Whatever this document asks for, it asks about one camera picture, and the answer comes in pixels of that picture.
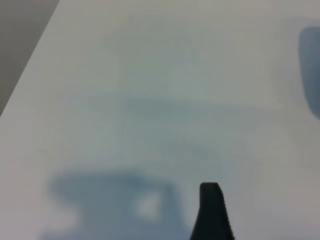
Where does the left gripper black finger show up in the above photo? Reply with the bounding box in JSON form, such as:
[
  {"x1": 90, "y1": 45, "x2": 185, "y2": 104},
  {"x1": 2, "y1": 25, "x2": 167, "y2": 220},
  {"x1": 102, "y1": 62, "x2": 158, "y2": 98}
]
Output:
[{"x1": 189, "y1": 182, "x2": 236, "y2": 240}]

